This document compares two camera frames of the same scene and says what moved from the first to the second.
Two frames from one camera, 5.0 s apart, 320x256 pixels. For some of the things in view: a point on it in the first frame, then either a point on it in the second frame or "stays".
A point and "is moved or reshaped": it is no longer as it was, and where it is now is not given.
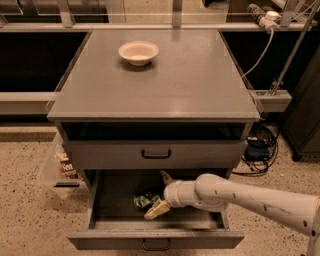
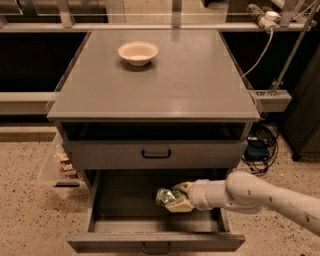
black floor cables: (261, 149) stays
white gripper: (172, 195) → (196, 194)
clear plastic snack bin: (60, 177) stays
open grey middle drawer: (117, 224) stays
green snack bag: (145, 201) is moved or reshaped
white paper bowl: (139, 53) stays
